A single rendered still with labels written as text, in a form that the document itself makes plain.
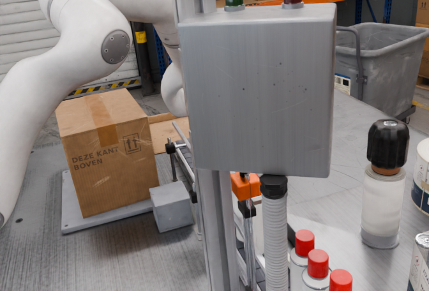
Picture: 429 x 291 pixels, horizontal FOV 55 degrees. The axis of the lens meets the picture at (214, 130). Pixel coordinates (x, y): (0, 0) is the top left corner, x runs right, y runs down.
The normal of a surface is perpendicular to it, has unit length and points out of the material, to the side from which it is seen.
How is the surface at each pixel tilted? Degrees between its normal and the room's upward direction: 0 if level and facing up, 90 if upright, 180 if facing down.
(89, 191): 90
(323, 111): 90
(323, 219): 0
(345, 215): 0
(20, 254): 0
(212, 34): 90
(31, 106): 100
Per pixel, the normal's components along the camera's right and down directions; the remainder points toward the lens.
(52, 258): -0.09, -0.90
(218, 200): 0.32, 0.37
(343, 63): -0.78, 0.37
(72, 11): -0.43, -0.28
